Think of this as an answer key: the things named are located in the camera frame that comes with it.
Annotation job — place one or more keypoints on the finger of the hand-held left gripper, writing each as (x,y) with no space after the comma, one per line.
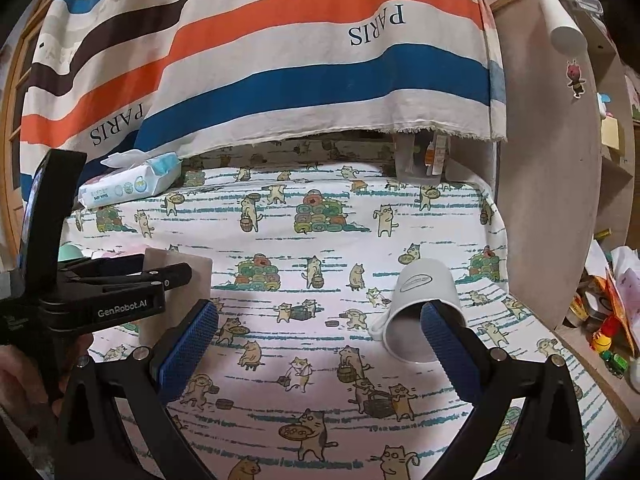
(120,264)
(170,275)

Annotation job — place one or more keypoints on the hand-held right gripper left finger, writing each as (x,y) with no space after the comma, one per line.
(189,347)

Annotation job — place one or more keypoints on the white lamp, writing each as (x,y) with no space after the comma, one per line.
(560,20)

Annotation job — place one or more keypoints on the person's left hand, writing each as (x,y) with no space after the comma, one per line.
(20,375)

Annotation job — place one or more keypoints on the striped cloth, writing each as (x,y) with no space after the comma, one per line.
(300,60)

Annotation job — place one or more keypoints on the yellow and red toy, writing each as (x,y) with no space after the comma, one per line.
(604,335)

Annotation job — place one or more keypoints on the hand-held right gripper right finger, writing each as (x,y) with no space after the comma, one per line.
(450,355)

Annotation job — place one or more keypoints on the wet wipes pack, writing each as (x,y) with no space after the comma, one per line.
(130,182)

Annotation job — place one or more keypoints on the mint green round object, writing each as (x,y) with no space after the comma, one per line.
(70,252)

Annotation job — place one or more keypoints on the cartoon animal sticker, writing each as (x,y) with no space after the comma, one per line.
(576,77)

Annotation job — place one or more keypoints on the green toy car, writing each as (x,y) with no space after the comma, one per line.
(616,362)

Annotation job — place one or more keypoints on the clear plastic container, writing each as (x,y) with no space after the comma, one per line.
(415,160)

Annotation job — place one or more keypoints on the cat printed bedsheet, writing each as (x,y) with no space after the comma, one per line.
(310,220)

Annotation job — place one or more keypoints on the beige square block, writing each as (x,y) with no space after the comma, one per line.
(200,280)

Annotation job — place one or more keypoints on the white cup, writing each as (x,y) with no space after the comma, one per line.
(425,280)

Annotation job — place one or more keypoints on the wooden shelf unit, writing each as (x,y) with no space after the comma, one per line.
(545,185)

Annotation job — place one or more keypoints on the yellow sticky notes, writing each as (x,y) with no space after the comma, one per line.
(612,132)

